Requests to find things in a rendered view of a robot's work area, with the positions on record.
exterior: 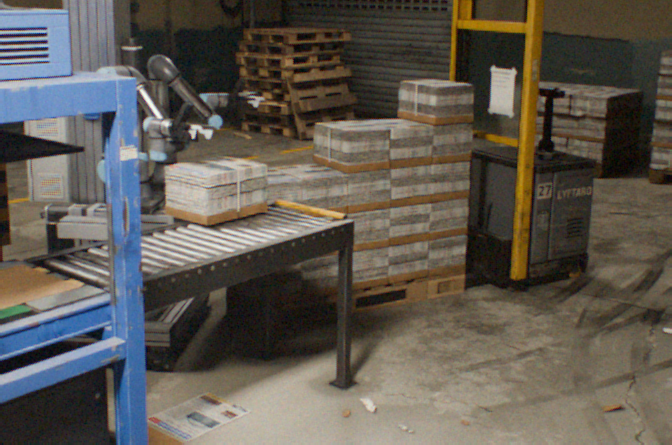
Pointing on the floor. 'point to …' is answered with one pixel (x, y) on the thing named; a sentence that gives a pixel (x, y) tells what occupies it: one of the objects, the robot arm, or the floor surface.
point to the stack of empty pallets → (277, 118)
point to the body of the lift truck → (539, 220)
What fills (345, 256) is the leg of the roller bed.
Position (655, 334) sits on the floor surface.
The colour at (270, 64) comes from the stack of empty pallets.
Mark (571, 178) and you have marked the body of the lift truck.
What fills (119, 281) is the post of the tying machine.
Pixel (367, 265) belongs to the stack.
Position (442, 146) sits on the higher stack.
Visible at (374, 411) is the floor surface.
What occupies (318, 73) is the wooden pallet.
